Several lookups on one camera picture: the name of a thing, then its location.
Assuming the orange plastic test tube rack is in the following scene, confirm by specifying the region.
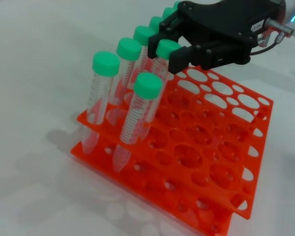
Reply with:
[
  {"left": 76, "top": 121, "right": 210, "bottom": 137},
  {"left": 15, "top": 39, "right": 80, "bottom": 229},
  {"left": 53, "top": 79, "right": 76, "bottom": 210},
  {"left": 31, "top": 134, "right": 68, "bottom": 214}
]
[{"left": 70, "top": 67, "right": 275, "bottom": 236}]

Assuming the right gripper cable with connector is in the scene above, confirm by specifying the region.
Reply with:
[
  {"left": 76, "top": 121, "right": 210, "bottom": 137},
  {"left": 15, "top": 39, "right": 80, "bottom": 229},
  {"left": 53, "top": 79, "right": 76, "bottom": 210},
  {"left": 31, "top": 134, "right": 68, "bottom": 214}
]
[{"left": 249, "top": 18, "right": 295, "bottom": 57}]

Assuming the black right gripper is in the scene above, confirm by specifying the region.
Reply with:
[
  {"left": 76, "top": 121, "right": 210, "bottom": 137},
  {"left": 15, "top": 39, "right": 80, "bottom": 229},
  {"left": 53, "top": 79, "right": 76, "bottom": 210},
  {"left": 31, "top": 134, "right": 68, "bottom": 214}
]
[{"left": 148, "top": 0, "right": 282, "bottom": 74}]

